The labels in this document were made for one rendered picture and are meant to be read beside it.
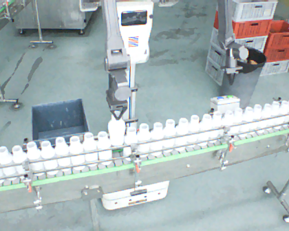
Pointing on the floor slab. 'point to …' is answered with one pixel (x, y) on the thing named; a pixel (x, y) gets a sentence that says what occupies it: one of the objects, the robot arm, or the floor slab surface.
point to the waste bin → (245, 78)
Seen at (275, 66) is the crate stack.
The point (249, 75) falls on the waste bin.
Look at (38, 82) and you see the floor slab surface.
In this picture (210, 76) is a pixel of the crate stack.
